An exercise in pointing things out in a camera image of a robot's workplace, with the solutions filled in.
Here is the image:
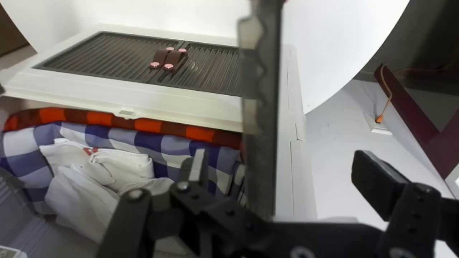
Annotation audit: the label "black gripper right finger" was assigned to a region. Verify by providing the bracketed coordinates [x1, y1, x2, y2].
[352, 150, 459, 258]

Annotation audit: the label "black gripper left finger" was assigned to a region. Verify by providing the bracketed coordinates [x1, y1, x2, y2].
[96, 149, 250, 258]

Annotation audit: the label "cabinet door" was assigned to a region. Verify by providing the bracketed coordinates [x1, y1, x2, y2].
[238, 0, 284, 220]

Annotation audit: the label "white cloth inside cabinet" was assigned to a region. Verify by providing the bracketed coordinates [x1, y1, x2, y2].
[41, 139, 172, 242]

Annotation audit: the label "bottom white cabinet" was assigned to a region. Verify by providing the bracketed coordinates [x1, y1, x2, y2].
[2, 24, 243, 131]

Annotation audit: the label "white cabinet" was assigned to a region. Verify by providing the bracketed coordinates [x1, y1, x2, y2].
[0, 41, 320, 258]
[2, 24, 243, 131]

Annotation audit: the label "middle white cabinet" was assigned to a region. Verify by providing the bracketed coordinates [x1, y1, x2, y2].
[0, 41, 320, 258]

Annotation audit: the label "blue checkered cloth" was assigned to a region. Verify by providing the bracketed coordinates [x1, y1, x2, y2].
[0, 123, 246, 215]

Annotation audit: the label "red orange checkered cloth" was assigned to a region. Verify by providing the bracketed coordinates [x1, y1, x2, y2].
[3, 107, 243, 149]

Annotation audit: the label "white round table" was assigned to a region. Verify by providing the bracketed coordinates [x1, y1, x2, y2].
[283, 0, 409, 113]

